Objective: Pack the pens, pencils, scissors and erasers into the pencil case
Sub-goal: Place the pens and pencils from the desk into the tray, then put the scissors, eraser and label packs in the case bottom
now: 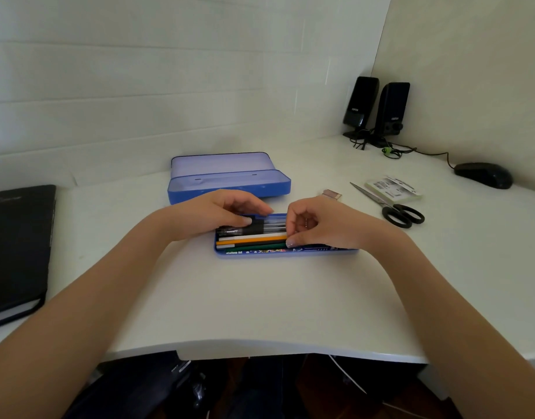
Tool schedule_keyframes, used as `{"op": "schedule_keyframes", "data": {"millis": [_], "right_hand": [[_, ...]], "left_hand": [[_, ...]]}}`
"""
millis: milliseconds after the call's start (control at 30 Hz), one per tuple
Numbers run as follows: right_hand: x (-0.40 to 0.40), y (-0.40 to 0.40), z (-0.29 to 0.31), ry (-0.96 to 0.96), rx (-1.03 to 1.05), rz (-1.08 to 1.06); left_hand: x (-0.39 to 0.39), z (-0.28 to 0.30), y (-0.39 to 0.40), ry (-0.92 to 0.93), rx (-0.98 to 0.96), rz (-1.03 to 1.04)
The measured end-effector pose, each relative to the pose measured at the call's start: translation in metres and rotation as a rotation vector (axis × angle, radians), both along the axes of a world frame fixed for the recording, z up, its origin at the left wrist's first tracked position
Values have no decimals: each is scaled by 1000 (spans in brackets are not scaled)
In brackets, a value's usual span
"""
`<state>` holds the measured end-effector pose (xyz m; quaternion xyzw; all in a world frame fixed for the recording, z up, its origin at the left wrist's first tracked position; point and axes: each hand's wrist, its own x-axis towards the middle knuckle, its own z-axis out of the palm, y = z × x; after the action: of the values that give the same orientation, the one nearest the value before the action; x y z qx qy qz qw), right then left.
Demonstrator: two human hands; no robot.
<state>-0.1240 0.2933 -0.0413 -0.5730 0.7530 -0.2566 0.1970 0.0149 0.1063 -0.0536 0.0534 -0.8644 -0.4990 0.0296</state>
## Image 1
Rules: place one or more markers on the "person's left hand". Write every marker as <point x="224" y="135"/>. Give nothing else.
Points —
<point x="206" y="211"/>

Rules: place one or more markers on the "person's right hand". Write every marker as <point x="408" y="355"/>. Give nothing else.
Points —
<point x="337" y="224"/>

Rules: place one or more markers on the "person's right thumb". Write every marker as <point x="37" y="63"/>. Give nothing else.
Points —
<point x="296" y="239"/>

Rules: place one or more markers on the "person's left thumb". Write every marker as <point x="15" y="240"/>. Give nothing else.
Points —
<point x="239" y="221"/>

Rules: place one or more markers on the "black pen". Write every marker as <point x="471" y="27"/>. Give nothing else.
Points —
<point x="258" y="229"/>

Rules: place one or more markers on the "person's right forearm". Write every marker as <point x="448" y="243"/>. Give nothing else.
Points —
<point x="459" y="327"/>

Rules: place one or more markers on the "person's left forearm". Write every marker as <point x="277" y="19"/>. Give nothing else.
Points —
<point x="75" y="318"/>

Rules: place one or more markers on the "white pencil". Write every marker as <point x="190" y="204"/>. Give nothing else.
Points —
<point x="250" y="238"/>

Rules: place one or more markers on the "orange pencil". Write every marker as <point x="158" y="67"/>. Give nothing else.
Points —
<point x="250" y="241"/>

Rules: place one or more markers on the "clear plastic pen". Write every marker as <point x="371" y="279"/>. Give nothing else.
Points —
<point x="276" y="221"/>

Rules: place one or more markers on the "green pencil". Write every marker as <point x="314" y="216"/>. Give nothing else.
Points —
<point x="254" y="247"/>

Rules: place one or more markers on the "blue pencil case tray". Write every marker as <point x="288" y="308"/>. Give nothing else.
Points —
<point x="267" y="253"/>

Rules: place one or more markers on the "open blue tin pencil case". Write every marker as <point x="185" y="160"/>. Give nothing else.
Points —
<point x="224" y="181"/>

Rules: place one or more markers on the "small pink eraser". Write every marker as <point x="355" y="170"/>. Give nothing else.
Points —
<point x="332" y="195"/>

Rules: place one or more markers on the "white packet with barcode label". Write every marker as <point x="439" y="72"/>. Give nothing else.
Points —
<point x="392" y="189"/>

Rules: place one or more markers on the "black desktop speaker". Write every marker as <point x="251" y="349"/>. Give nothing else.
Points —
<point x="392" y="109"/>
<point x="361" y="104"/>

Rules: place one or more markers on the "black bag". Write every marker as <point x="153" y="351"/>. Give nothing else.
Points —
<point x="132" y="388"/>

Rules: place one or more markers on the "black computer mouse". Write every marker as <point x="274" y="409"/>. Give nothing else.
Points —
<point x="483" y="174"/>

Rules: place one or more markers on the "black notebook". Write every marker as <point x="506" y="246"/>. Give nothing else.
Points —
<point x="16" y="248"/>

